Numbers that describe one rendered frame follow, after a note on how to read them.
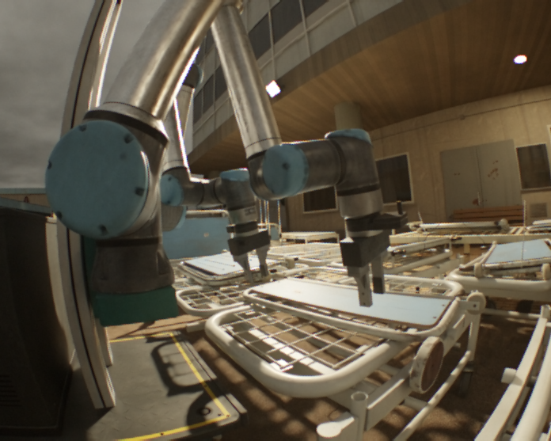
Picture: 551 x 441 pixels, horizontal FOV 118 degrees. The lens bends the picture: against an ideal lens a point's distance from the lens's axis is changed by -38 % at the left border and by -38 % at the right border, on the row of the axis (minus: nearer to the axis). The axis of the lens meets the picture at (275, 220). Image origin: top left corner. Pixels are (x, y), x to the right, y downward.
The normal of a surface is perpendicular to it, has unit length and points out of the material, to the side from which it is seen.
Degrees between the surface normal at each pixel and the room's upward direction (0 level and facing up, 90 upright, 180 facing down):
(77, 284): 90
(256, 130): 97
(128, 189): 95
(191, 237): 90
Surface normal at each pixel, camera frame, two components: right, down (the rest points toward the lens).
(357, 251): -0.73, 0.23
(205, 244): 0.56, -0.04
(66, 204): 0.33, 0.05
